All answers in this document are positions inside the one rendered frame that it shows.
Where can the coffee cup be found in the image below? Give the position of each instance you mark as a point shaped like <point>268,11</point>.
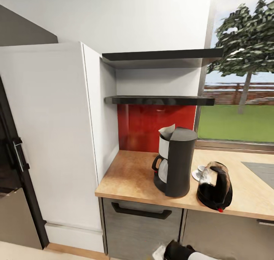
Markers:
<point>200,169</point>

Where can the paper coffee filter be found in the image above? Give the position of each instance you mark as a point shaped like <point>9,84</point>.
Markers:
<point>167,131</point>

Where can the fridge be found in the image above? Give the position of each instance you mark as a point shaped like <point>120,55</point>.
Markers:
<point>68,134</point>

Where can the drop in sink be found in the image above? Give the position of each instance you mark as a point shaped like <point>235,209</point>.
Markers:
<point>263,170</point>

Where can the electric kettle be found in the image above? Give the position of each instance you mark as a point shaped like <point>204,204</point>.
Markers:
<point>215,188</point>

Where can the dishwasher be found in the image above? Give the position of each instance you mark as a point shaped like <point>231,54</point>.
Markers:
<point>136,230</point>

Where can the shelf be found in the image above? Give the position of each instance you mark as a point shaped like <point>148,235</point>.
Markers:
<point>163,59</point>
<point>161,100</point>

